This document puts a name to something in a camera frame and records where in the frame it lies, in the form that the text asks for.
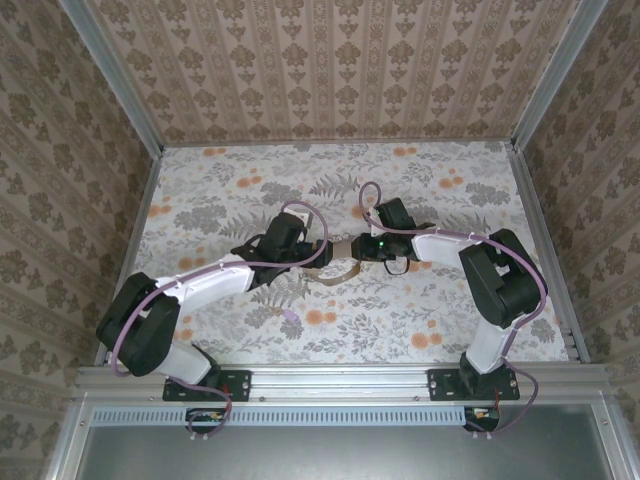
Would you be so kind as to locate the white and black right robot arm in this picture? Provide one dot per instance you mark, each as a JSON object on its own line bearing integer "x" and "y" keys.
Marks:
{"x": 445, "y": 247}

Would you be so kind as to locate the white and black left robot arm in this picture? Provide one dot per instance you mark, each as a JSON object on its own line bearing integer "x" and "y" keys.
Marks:
{"x": 200, "y": 282}

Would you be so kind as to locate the black controller board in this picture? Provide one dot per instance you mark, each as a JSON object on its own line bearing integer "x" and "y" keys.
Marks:
{"x": 205, "y": 421}
{"x": 482, "y": 420}

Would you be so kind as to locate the grey metal sheet panel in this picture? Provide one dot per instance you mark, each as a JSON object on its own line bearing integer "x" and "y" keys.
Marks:
{"x": 340, "y": 455}

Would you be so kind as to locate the aluminium back rail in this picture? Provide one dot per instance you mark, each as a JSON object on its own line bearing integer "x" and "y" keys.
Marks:
{"x": 340, "y": 145}

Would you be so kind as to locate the aluminium front rail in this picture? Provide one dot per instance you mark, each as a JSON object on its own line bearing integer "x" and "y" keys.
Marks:
{"x": 340, "y": 382}

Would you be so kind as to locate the aluminium side rail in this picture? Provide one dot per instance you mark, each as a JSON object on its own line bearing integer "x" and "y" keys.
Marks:
{"x": 140, "y": 230}
{"x": 550, "y": 250}

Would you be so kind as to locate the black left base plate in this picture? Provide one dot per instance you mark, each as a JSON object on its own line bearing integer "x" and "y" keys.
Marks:
{"x": 235, "y": 382}

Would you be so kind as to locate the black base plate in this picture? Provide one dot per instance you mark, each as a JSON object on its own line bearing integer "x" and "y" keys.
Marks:
{"x": 235, "y": 382}
{"x": 445, "y": 382}

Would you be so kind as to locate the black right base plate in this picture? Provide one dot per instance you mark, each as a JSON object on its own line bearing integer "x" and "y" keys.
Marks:
{"x": 445, "y": 382}

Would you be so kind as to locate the aluminium corner post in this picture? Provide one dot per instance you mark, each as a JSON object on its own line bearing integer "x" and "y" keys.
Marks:
{"x": 555, "y": 75}
{"x": 120, "y": 85}

